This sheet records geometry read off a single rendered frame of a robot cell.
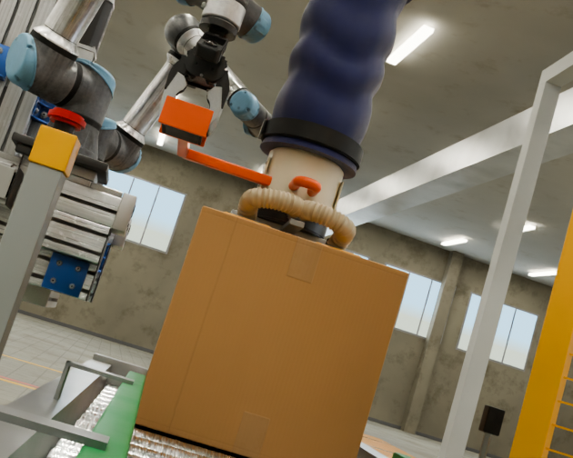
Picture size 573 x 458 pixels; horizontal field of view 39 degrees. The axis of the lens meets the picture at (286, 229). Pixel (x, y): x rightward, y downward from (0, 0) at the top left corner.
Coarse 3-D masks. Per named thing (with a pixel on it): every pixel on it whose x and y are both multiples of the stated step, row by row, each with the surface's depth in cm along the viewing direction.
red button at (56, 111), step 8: (48, 112) 148; (56, 112) 146; (64, 112) 146; (72, 112) 147; (56, 120) 147; (64, 120) 146; (72, 120) 146; (80, 120) 147; (56, 128) 147; (64, 128) 147; (72, 128) 148; (80, 128) 149
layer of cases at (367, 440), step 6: (366, 438) 310; (372, 438) 323; (378, 438) 337; (372, 444) 286; (378, 444) 296; (384, 444) 306; (390, 444) 319; (378, 450) 269; (384, 450) 277; (390, 450) 287; (396, 450) 296; (390, 456) 258
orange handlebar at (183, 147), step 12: (180, 144) 159; (192, 156) 169; (204, 156) 170; (216, 168) 170; (228, 168) 170; (240, 168) 171; (252, 180) 171; (264, 180) 171; (300, 180) 162; (312, 180) 162; (312, 192) 165
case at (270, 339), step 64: (192, 256) 144; (256, 256) 146; (320, 256) 148; (192, 320) 143; (256, 320) 145; (320, 320) 146; (384, 320) 148; (192, 384) 142; (256, 384) 143; (320, 384) 145; (256, 448) 142; (320, 448) 144
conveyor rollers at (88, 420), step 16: (96, 400) 159; (96, 416) 134; (144, 432) 134; (160, 432) 143; (64, 448) 98; (80, 448) 106; (144, 448) 117; (160, 448) 125; (176, 448) 127; (192, 448) 135; (208, 448) 144
